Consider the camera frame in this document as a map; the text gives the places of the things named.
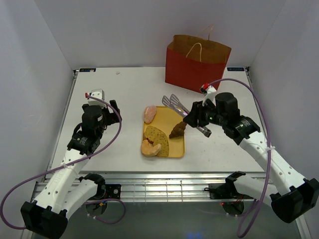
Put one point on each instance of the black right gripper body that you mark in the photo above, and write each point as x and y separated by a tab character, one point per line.
207	114

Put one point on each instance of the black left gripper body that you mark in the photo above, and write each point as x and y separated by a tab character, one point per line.
108	118

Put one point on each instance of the brown chocolate croissant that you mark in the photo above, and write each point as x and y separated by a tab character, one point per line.
178	130

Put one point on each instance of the stainless steel kitchen tongs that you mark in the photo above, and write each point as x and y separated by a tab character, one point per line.
174	103

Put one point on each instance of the speckled bread slice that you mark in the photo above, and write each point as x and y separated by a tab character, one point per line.
151	133
163	141

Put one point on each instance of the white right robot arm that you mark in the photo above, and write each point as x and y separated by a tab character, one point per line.
291	194

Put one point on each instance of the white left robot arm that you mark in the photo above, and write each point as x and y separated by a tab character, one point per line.
48	214

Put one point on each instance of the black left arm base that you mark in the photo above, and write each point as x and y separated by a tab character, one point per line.
111	191

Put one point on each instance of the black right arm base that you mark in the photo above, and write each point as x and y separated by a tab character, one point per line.
224	191

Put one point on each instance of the red paper bag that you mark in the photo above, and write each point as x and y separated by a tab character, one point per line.
192	61

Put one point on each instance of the pale orange crescent bread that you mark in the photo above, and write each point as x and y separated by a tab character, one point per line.
149	150

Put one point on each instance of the pink sugared donut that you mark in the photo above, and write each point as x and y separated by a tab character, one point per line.
149	114

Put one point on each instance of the yellow plastic tray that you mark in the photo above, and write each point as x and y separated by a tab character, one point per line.
165	120

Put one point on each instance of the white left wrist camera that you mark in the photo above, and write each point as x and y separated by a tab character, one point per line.
94	96

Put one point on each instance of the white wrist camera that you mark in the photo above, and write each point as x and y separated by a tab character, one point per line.
209	93
94	96

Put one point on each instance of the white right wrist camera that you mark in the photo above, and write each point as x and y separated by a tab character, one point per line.
209	93

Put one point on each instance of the aluminium table frame rail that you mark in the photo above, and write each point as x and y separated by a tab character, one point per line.
164	187

